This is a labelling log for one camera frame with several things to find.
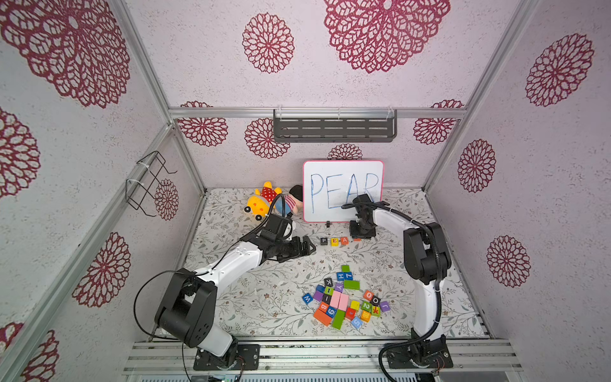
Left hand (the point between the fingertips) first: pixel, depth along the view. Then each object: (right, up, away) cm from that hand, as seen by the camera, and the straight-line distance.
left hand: (306, 252), depth 86 cm
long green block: (+17, -13, +3) cm, 22 cm away
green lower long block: (+11, -22, -4) cm, 25 cm away
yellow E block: (+12, +2, +14) cm, 19 cm away
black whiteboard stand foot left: (+10, +9, +20) cm, 24 cm away
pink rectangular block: (+12, -17, -1) cm, 21 cm away
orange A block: (+16, +2, +15) cm, 22 cm away
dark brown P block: (+8, +2, +15) cm, 17 cm away
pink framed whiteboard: (+9, +26, +15) cm, 31 cm away
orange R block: (+22, +3, +17) cm, 28 cm away
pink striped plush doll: (-5, +19, +21) cm, 29 cm away
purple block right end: (+28, -19, -2) cm, 34 cm away
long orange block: (+6, -22, -4) cm, 23 cm away
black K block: (+9, -12, +4) cm, 15 cm away
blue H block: (+13, -10, +5) cm, 17 cm away
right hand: (+21, +6, +16) cm, 28 cm away
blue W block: (0, -17, 0) cm, 17 cm away
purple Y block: (+12, -13, +2) cm, 18 cm away
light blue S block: (+17, -23, -6) cm, 29 cm away
